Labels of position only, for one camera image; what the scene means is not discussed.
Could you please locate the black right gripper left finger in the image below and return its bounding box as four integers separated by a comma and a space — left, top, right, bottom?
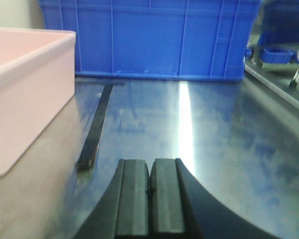
74, 159, 150, 239

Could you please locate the black tape strip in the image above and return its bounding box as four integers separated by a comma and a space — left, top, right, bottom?
75, 81, 125, 174

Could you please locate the pink plastic bin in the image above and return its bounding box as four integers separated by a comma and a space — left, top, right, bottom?
0, 27, 76, 177

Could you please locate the blue plastic crate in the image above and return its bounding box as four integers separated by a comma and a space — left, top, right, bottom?
39, 0, 261, 82

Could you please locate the small blue bin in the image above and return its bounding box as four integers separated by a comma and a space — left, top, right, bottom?
260, 47, 294, 64

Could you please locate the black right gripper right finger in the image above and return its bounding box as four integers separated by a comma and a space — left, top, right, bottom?
150, 158, 275, 239

